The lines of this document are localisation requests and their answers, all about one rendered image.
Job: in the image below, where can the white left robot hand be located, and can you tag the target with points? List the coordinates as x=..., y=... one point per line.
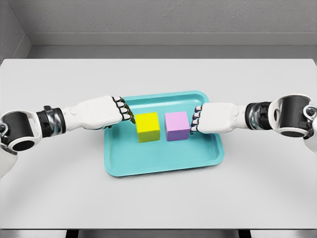
x=104, y=111

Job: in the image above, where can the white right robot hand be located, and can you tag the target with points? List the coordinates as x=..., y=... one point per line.
x=215, y=117

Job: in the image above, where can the pink cube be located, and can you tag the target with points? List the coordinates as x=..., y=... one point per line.
x=177, y=126

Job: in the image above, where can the yellow cube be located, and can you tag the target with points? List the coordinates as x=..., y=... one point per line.
x=147, y=127

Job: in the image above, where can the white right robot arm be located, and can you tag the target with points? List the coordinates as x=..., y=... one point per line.
x=280, y=119

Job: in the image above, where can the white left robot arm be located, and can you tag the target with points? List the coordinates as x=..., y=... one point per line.
x=37, y=129

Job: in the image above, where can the teal plastic tray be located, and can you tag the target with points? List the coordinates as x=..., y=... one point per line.
x=163, y=153

